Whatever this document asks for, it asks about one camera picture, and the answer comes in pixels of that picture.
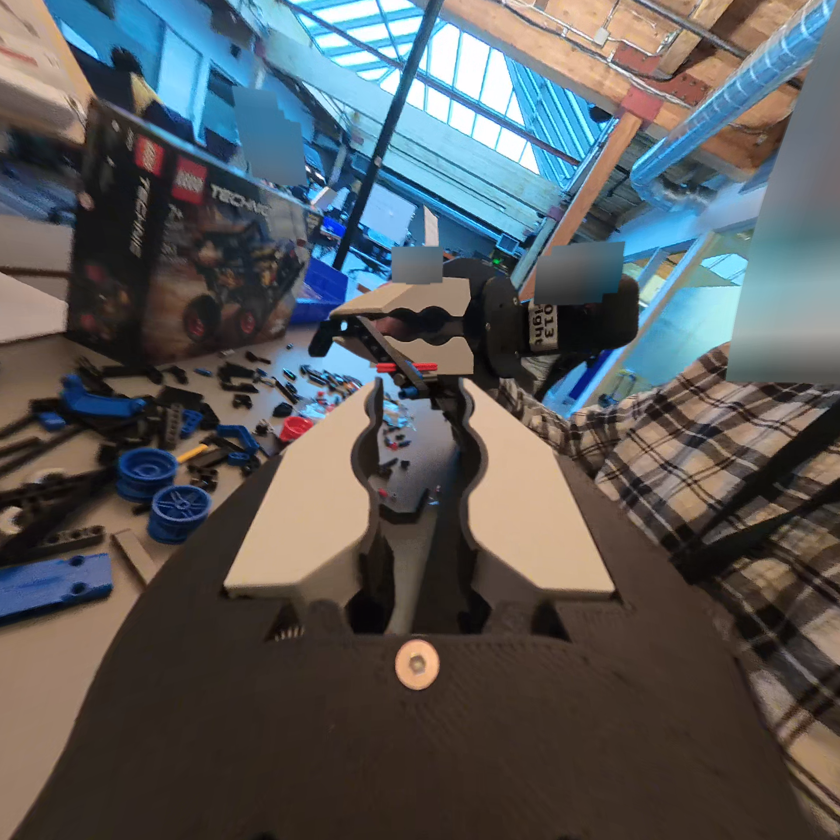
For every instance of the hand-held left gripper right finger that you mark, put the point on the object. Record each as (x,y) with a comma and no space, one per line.
(538,525)

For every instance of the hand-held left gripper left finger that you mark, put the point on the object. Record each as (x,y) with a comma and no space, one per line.
(302,525)

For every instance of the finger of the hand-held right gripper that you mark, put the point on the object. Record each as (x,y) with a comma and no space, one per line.
(439,351)
(407,298)

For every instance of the red toy axle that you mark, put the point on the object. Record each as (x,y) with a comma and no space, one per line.
(394,366)

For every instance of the person's right forearm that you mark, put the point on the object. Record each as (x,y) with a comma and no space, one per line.
(531,413)

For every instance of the grey desk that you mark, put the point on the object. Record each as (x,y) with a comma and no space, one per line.
(65,689)

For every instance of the clear bag of toy parts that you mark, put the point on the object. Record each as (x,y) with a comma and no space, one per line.
(400,413)

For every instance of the tan sign board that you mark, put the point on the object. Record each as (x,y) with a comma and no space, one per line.
(429,226)

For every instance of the blue plastic bin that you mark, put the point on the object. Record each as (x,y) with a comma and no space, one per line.
(321,292)

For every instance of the whiteboard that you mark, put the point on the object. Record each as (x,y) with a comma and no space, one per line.
(387,210)

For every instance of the red toy wheel rim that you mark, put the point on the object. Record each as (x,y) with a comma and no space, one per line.
(296,430)

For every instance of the blue angled toy beam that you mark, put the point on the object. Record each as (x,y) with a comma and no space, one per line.
(191,423)
(237,433)

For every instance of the blue toy wheel rim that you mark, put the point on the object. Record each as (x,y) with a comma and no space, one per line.
(148,474)
(178,515)

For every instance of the yellow toy axle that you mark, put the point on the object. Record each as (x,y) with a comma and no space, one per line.
(191,453)

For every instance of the scatter of small toy pins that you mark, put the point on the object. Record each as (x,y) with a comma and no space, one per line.
(229,374)

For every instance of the black pole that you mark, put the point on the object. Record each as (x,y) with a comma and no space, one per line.
(387,131)

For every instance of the grey toy beam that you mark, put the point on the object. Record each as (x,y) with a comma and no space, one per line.
(134,558)

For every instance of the black toy truck box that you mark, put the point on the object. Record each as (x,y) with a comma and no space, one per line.
(197,262)

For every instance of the blue toy fender piece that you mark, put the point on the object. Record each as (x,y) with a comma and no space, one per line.
(98,400)

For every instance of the blue flat toy panel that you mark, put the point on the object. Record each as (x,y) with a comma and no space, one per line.
(52,587)

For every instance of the pile of black toy beams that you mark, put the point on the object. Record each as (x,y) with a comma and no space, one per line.
(39,505)

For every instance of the instruction booklet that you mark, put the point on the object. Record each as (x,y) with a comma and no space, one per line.
(33,79)

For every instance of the wooden support post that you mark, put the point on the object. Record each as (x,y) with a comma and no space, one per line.
(590,190)

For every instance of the silver ventilation duct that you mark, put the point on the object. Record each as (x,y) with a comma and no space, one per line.
(722,98)

